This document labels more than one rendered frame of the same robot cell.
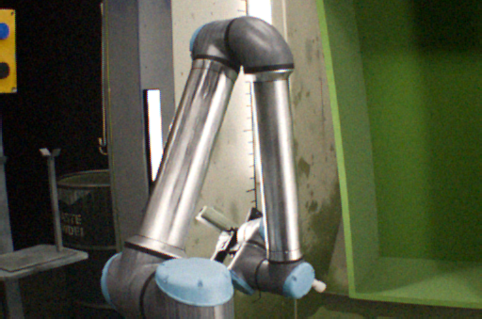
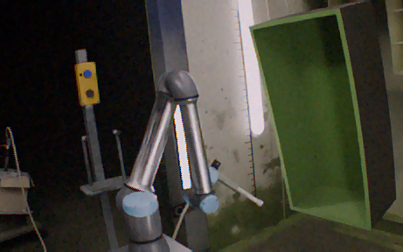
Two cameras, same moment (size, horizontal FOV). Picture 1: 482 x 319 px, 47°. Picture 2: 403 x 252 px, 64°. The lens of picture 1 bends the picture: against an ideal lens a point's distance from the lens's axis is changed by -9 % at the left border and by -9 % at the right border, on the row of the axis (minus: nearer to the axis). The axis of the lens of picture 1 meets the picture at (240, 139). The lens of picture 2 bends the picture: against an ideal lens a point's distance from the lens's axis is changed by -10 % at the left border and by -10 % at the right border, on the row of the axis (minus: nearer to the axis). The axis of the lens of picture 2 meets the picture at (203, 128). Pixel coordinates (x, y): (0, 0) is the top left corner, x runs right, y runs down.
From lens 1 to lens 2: 73 cm
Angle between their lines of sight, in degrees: 22
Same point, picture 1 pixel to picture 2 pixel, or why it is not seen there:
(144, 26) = (168, 62)
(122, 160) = not seen: hidden behind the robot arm
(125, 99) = not seen: hidden behind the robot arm
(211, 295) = (140, 211)
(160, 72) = not seen: hidden behind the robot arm
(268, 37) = (181, 82)
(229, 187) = (232, 142)
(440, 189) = (348, 147)
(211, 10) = (214, 46)
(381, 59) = (308, 69)
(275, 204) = (192, 165)
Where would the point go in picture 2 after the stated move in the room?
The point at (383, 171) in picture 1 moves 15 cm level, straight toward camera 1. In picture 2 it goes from (316, 135) to (309, 139)
